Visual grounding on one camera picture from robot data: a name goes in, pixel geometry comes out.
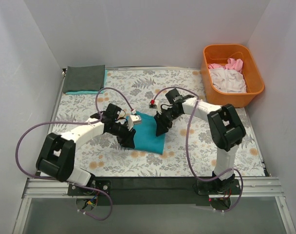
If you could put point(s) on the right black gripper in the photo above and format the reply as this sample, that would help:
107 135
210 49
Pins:
161 119

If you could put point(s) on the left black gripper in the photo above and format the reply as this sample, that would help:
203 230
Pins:
123 135

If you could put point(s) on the white garment in basket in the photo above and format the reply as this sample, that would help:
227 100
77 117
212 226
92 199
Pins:
228 81

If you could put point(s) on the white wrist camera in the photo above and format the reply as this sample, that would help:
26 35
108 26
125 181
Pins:
133 120
155 104

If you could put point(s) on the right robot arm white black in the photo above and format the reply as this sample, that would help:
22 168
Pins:
227 132

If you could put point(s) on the folded dark grey t shirt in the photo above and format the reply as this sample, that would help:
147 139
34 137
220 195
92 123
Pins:
89 78

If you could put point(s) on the pink garment in basket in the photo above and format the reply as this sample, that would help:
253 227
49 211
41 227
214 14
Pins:
232 64

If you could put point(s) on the orange plastic basket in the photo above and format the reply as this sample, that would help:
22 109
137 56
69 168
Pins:
220 53

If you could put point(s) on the aluminium frame rail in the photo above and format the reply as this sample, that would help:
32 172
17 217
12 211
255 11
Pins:
37 188

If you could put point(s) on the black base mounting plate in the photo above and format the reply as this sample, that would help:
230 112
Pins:
162 190

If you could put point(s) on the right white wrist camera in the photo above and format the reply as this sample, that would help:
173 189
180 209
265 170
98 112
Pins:
155 104

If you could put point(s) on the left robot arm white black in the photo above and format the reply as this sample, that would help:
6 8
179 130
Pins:
57 156

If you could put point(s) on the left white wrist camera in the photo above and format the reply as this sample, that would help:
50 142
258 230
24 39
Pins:
133 120

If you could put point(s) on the floral patterned table mat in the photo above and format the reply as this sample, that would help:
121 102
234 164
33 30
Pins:
188 150

